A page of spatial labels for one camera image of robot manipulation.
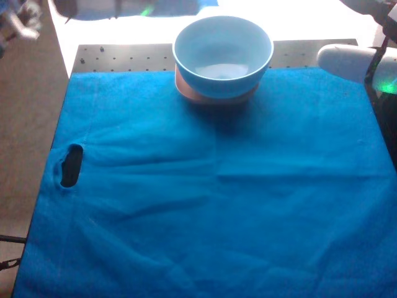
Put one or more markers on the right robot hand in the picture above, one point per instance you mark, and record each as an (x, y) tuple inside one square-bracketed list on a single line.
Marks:
[(28, 21)]

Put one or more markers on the light blue bowl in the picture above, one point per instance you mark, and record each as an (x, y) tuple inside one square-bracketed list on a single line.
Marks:
[(223, 56)]

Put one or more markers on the pink plate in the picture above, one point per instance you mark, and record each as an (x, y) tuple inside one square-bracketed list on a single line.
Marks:
[(192, 94)]

